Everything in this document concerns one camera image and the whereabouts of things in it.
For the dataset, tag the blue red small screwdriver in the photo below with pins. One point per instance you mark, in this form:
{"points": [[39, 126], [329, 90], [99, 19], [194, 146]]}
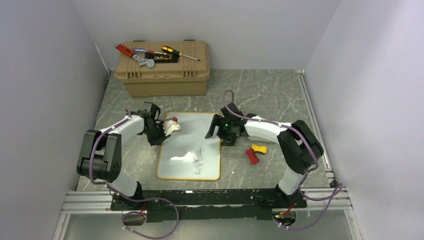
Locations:
{"points": [[147, 51]]}

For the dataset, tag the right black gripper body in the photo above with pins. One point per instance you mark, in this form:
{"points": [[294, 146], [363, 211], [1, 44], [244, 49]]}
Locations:
{"points": [[225, 127]]}

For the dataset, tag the yellow black screwdriver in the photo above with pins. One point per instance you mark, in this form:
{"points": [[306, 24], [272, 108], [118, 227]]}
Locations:
{"points": [[172, 51]]}

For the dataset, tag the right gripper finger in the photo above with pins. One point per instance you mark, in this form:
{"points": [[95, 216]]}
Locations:
{"points": [[228, 141], [216, 122]]}

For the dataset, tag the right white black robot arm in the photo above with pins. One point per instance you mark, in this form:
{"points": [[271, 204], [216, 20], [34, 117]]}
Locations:
{"points": [[300, 148]]}

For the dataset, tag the yellow bone shaped eraser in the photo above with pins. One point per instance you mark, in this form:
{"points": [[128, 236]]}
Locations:
{"points": [[259, 148]]}

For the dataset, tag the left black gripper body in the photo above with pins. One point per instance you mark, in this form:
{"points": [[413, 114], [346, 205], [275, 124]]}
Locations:
{"points": [[156, 134]]}

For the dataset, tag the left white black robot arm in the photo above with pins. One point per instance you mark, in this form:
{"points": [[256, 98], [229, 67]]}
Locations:
{"points": [[100, 157]]}

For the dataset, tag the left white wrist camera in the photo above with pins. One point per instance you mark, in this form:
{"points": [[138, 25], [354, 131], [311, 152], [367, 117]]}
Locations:
{"points": [[171, 126]]}

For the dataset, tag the aluminium extrusion rail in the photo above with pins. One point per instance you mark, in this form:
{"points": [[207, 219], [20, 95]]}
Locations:
{"points": [[99, 202]]}

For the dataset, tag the red bone shaped eraser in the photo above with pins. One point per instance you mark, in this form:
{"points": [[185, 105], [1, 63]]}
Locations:
{"points": [[252, 156]]}

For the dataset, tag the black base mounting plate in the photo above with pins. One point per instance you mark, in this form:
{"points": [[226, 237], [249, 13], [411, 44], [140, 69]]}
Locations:
{"points": [[166, 205]]}

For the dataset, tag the red handled adjustable wrench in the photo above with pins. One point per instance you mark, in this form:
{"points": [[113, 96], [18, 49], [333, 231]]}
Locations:
{"points": [[150, 63]]}

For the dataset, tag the tan plastic toolbox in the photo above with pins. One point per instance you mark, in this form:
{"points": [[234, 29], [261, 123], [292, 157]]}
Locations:
{"points": [[172, 75]]}

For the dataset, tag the yellow framed whiteboard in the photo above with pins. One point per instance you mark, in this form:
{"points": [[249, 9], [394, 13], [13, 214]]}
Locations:
{"points": [[187, 154]]}

